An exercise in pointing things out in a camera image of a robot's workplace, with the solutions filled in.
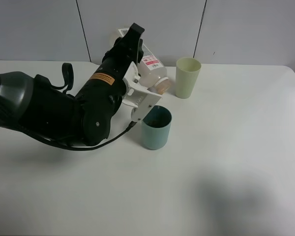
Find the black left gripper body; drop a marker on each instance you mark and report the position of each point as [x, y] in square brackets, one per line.
[106, 85]

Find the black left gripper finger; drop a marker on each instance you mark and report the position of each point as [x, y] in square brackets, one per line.
[132, 38]

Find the clear bottle with pink label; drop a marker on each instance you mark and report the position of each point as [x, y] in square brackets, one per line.
[153, 73]

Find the teal green cup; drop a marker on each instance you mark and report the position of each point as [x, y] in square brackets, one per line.
[156, 127]

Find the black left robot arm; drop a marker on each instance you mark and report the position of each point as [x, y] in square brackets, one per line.
[81, 122]

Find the pale green tall cup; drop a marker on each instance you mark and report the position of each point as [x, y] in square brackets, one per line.
[187, 71]

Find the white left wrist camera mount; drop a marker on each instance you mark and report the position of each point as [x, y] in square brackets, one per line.
[137, 96]

